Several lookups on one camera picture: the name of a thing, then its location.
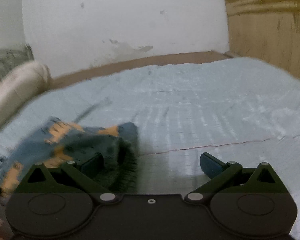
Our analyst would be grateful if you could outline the cream white rolled comforter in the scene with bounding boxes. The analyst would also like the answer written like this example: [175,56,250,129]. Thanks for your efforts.
[0,61,52,129]

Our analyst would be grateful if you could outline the blue pants with orange trucks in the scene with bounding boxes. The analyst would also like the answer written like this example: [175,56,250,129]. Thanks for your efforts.
[0,118,139,197]

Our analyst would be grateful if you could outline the light blue quilted mattress pad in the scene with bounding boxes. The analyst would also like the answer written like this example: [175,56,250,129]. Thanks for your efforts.
[0,57,300,239]

